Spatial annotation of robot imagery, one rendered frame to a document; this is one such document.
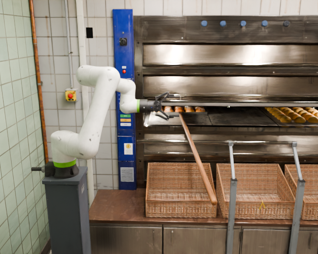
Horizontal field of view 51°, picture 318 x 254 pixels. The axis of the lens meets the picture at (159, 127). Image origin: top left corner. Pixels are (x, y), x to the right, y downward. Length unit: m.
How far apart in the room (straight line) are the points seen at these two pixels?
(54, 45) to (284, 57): 1.89
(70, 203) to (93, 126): 0.47
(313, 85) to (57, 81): 2.15
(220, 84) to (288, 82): 0.56
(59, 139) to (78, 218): 0.47
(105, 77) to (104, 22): 1.08
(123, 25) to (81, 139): 1.30
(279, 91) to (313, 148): 0.61
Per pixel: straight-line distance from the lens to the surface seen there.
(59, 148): 1.86
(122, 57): 2.80
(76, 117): 3.00
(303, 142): 3.18
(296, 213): 2.71
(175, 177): 3.00
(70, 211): 1.98
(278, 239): 2.86
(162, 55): 2.81
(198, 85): 2.84
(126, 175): 3.06
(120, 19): 2.80
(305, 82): 3.05
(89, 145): 1.75
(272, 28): 2.93
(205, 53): 2.82
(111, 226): 2.73
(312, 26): 3.03
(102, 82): 1.83
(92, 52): 2.88
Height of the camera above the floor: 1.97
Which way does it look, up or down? 16 degrees down
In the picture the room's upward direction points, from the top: straight up
